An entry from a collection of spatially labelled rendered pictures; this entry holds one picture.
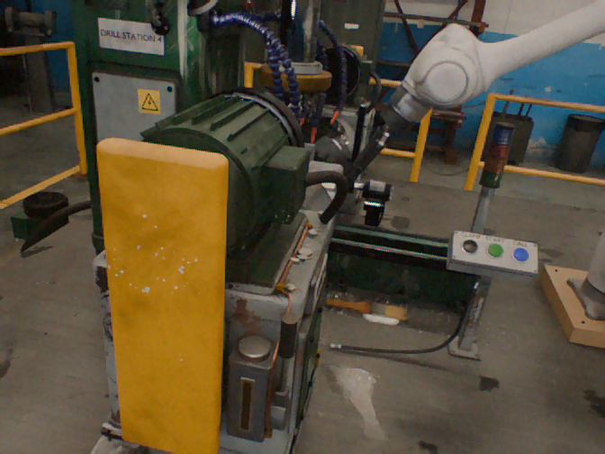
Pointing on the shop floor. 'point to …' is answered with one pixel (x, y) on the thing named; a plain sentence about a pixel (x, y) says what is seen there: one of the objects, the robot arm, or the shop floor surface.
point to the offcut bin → (524, 124)
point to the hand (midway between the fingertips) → (348, 177)
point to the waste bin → (579, 142)
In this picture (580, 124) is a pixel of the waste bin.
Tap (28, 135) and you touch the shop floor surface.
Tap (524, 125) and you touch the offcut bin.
